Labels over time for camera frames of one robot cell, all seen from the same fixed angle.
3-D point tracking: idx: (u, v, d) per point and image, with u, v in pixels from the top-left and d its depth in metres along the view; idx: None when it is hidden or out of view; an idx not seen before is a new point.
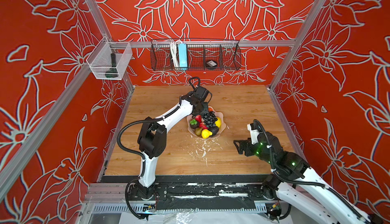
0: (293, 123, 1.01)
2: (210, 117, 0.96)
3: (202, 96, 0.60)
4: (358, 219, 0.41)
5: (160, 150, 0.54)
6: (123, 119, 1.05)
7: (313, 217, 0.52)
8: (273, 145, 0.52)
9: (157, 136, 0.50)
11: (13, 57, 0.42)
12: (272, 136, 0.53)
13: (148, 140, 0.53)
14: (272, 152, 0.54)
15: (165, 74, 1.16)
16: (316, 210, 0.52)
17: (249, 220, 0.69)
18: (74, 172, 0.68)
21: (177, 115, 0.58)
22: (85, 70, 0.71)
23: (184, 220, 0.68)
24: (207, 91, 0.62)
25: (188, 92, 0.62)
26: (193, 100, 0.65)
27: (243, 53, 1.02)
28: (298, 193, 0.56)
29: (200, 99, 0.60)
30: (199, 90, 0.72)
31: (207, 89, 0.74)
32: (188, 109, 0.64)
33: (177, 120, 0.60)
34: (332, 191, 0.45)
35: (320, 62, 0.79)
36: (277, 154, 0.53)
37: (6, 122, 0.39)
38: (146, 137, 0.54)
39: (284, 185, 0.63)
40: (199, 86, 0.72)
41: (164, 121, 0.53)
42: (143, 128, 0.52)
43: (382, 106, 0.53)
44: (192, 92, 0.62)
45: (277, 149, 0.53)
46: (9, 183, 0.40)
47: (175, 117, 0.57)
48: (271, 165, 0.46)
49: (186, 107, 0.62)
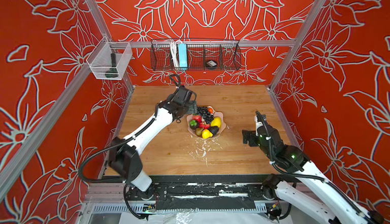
0: (293, 123, 1.01)
2: (203, 113, 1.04)
3: (184, 99, 0.64)
4: (357, 215, 0.40)
5: (136, 169, 0.46)
6: (123, 119, 1.05)
7: (310, 213, 0.52)
8: (272, 136, 0.51)
9: (128, 160, 0.41)
11: (13, 57, 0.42)
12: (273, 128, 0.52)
13: (118, 163, 0.46)
14: (272, 143, 0.53)
15: (165, 74, 1.16)
16: (313, 207, 0.52)
17: (250, 220, 0.68)
18: (74, 172, 0.68)
21: (153, 129, 0.50)
22: (85, 70, 0.71)
23: (184, 220, 0.68)
24: (190, 92, 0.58)
25: (167, 98, 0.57)
26: (172, 106, 0.57)
27: (243, 53, 1.02)
28: (296, 191, 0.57)
29: (182, 103, 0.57)
30: (180, 94, 0.62)
31: (189, 91, 0.64)
32: (166, 120, 0.55)
33: (155, 132, 0.52)
34: (331, 185, 0.44)
35: (320, 62, 0.79)
36: (276, 146, 0.52)
37: (6, 122, 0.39)
38: (116, 160, 0.46)
39: (283, 185, 0.63)
40: (180, 89, 0.61)
41: (135, 140, 0.45)
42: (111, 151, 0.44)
43: (382, 106, 0.53)
44: (171, 97, 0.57)
45: (277, 141, 0.52)
46: (9, 183, 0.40)
47: (151, 129, 0.49)
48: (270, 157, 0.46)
49: (165, 116, 0.53)
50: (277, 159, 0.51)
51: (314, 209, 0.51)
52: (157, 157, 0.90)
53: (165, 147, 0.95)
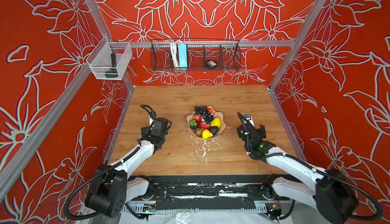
0: (293, 123, 1.01)
2: (203, 112, 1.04)
3: (162, 130, 0.69)
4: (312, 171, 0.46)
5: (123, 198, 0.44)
6: (123, 119, 1.05)
7: (301, 198, 0.51)
8: (250, 133, 0.64)
9: (115, 187, 0.41)
11: (13, 57, 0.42)
12: (251, 125, 0.65)
13: (101, 196, 0.42)
14: (249, 137, 0.65)
15: (165, 74, 1.16)
16: (299, 190, 0.53)
17: (249, 220, 0.68)
18: (74, 172, 0.68)
21: (138, 156, 0.52)
22: (85, 70, 0.71)
23: (184, 220, 0.68)
24: (164, 121, 0.69)
25: (147, 133, 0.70)
26: (152, 139, 0.62)
27: (243, 53, 1.02)
28: (289, 182, 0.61)
29: (159, 133, 0.67)
30: (156, 125, 0.67)
31: (163, 121, 0.69)
32: (150, 149, 0.58)
33: (140, 161, 0.54)
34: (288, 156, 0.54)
35: (320, 62, 0.79)
36: (253, 140, 0.64)
37: (6, 122, 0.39)
38: (98, 193, 0.42)
39: (278, 179, 0.64)
40: (156, 121, 0.67)
41: (123, 165, 0.46)
42: (95, 182, 0.42)
43: (382, 106, 0.53)
44: (150, 131, 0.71)
45: (254, 136, 0.64)
46: (8, 183, 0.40)
47: (138, 157, 0.52)
48: (247, 149, 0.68)
49: (149, 146, 0.58)
50: (252, 150, 0.63)
51: (300, 191, 0.52)
52: (156, 157, 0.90)
53: (165, 147, 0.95)
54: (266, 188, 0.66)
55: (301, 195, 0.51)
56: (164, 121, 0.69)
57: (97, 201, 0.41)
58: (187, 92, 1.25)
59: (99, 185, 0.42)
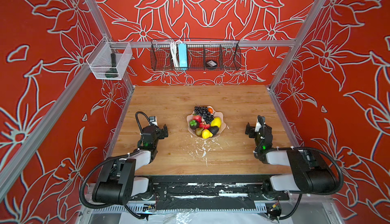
0: (293, 123, 1.01)
2: (203, 112, 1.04)
3: (153, 139, 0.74)
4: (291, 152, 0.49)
5: (130, 188, 0.46)
6: (123, 119, 1.05)
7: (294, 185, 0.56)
8: (265, 137, 0.69)
9: (126, 169, 0.45)
11: (13, 57, 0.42)
12: (269, 131, 0.71)
13: (111, 186, 0.43)
14: (263, 141, 0.71)
15: (165, 74, 1.16)
16: (289, 176, 0.53)
17: (249, 220, 0.68)
18: (74, 172, 0.68)
21: (140, 160, 0.57)
22: (85, 70, 0.71)
23: (184, 220, 0.68)
24: (151, 133, 0.70)
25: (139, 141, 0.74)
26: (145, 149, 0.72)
27: (243, 53, 1.02)
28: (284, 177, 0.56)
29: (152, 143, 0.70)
30: (145, 137, 0.68)
31: (150, 134, 0.69)
32: (146, 160, 0.63)
33: (140, 166, 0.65)
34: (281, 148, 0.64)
35: (320, 62, 0.79)
36: (265, 143, 0.70)
37: (6, 122, 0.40)
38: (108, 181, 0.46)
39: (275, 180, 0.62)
40: (143, 133, 0.68)
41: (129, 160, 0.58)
42: (106, 170, 0.45)
43: (382, 106, 0.53)
44: (142, 139, 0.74)
45: (267, 140, 0.69)
46: (8, 183, 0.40)
47: (139, 157, 0.57)
48: (255, 149, 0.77)
49: (145, 151, 0.64)
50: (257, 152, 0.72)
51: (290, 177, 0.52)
52: (156, 157, 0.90)
53: (165, 147, 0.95)
54: (266, 185, 0.67)
55: (292, 180, 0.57)
56: (152, 131, 0.70)
57: (106, 188, 0.42)
58: (187, 92, 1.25)
59: (109, 173, 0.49)
